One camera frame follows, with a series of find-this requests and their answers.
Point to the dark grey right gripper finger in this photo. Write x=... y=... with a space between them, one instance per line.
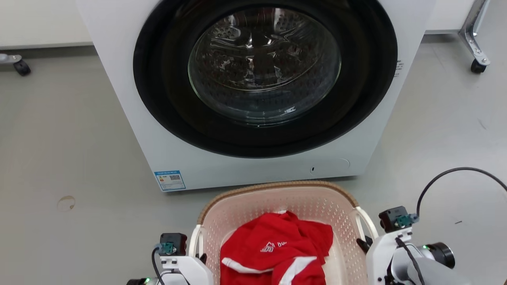
x=364 y=244

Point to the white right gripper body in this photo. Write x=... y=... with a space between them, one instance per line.
x=380 y=257

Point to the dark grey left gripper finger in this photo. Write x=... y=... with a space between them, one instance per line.
x=202 y=259

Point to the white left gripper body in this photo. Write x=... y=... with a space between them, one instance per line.
x=190 y=271

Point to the beige perforated plastic laundry basket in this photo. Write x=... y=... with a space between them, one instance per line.
x=245 y=206

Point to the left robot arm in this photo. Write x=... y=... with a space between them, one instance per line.
x=142 y=282

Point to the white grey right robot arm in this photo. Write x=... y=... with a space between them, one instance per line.
x=431 y=269

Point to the red garment with white stripes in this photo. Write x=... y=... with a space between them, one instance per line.
x=277 y=253

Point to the blue energy label sticker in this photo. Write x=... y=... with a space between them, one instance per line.
x=170 y=180

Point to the white front-load washing machine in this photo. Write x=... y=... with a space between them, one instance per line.
x=126 y=118

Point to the round black washing machine door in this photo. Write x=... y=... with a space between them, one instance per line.
x=166 y=99

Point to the black caster wheel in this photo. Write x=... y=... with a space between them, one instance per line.
x=22 y=68
x=478 y=66

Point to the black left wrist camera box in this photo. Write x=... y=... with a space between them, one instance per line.
x=174 y=241

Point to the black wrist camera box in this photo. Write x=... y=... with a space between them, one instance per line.
x=174 y=241
x=392 y=218

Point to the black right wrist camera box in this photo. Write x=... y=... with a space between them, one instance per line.
x=392 y=218

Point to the grey metal frame leg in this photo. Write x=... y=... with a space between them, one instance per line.
x=473 y=31

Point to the grey metal caster bracket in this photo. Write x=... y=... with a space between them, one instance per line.
x=10 y=58

